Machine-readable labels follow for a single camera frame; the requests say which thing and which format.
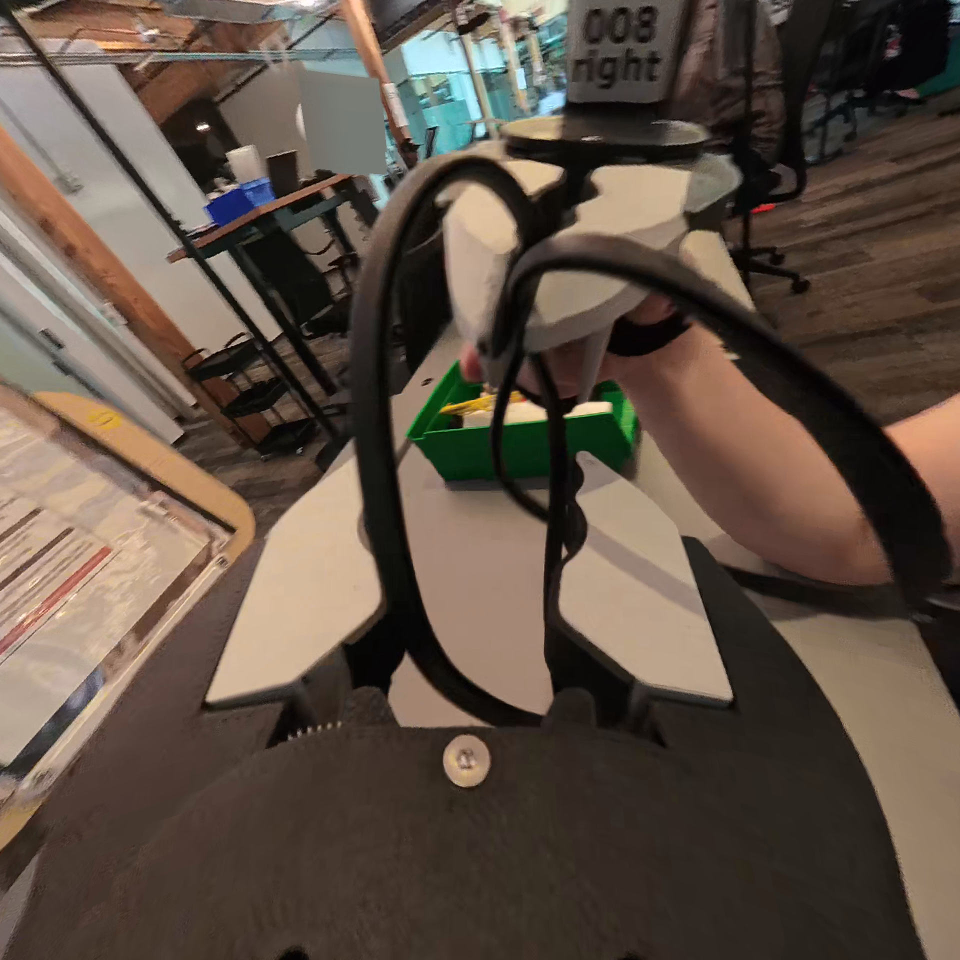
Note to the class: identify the black pole stand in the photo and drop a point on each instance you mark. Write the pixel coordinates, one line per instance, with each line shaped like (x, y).
(133, 172)

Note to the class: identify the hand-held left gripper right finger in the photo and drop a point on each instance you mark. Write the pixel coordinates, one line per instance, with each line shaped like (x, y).
(645, 607)

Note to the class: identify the person's right hand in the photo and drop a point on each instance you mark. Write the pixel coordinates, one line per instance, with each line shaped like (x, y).
(667, 382)

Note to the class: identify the white paper roll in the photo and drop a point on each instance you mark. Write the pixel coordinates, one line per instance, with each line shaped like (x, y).
(242, 163)

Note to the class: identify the person's right forearm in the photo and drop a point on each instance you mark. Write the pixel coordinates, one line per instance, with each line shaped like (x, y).
(787, 480)

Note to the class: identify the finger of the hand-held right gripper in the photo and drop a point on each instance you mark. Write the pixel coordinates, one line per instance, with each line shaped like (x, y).
(472, 255)
(592, 307)

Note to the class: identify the green plastic bin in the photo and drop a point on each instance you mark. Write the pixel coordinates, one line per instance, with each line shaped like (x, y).
(465, 457)

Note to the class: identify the wooden top table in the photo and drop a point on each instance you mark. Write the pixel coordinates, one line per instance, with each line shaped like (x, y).
(315, 191)

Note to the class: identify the black rolling cart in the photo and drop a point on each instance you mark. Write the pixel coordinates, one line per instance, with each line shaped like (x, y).
(255, 397)

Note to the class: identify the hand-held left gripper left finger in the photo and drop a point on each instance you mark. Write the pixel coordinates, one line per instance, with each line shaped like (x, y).
(300, 592)

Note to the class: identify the yellow smiley sticker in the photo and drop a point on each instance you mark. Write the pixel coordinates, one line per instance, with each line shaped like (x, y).
(103, 418)

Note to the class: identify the wooden framed sign board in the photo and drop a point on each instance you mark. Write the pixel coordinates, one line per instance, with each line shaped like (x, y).
(90, 637)

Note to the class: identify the white flat box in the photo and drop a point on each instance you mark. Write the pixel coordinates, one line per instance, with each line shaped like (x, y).
(592, 412)

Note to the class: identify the blue storage box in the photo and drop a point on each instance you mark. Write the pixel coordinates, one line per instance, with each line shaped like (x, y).
(240, 202)

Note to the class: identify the black office chair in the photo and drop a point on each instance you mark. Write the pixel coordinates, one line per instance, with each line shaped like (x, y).
(772, 180)

